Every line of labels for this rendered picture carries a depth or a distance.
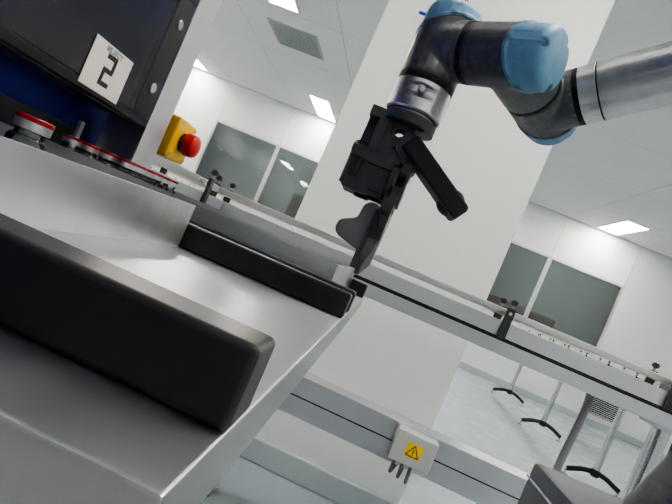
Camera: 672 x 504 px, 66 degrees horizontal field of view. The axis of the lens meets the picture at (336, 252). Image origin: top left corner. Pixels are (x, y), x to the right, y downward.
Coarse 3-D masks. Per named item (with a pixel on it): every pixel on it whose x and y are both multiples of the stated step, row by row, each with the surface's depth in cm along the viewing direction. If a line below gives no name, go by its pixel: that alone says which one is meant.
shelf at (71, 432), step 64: (128, 256) 27; (192, 256) 38; (256, 320) 25; (320, 320) 34; (0, 384) 9; (64, 384) 10; (0, 448) 8; (64, 448) 8; (128, 448) 9; (192, 448) 10
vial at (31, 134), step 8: (16, 120) 28; (24, 120) 28; (16, 128) 28; (24, 128) 28; (32, 128) 28; (40, 128) 29; (8, 136) 28; (16, 136) 28; (24, 136) 28; (32, 136) 29; (40, 136) 29; (48, 136) 29; (32, 144) 29; (40, 144) 29
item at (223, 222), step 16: (128, 176) 49; (176, 192) 76; (208, 208) 75; (208, 224) 48; (224, 224) 48; (240, 224) 48; (240, 240) 48; (256, 240) 48; (272, 240) 48; (288, 240) 74; (288, 256) 47; (304, 256) 47; (320, 256) 73; (320, 272) 47; (336, 272) 48; (352, 272) 68
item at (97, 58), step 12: (96, 36) 60; (96, 48) 60; (108, 48) 62; (96, 60) 61; (108, 60) 63; (120, 60) 65; (84, 72) 60; (96, 72) 62; (120, 72) 66; (84, 84) 61; (96, 84) 63; (108, 84) 65; (120, 84) 67; (108, 96) 66
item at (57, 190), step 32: (0, 128) 42; (0, 160) 20; (32, 160) 22; (64, 160) 24; (0, 192) 21; (32, 192) 23; (64, 192) 25; (96, 192) 27; (128, 192) 30; (160, 192) 40; (32, 224) 24; (64, 224) 26; (96, 224) 28; (128, 224) 32; (160, 224) 36
